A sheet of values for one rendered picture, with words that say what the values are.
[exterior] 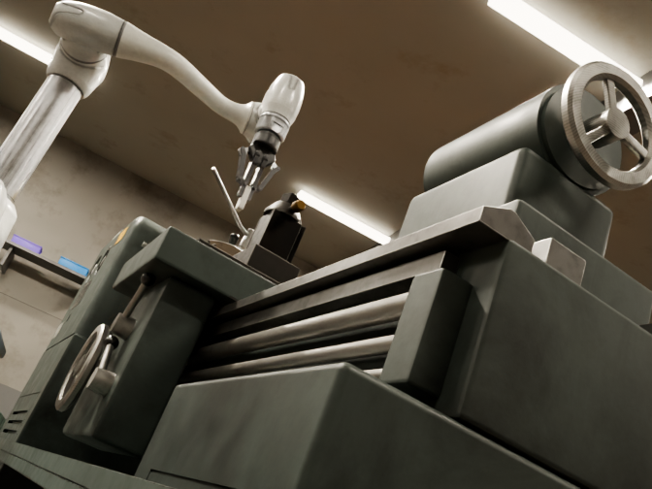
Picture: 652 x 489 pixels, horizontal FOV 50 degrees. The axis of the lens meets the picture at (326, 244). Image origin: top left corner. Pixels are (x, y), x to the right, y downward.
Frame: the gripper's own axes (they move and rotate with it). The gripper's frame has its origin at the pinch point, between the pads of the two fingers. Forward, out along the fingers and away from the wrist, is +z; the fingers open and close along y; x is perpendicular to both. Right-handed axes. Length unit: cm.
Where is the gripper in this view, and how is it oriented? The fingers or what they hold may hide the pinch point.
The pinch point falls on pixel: (243, 198)
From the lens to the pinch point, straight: 191.5
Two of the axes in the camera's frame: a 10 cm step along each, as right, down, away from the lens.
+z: -3.0, 8.7, -3.9
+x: -4.8, 2.1, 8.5
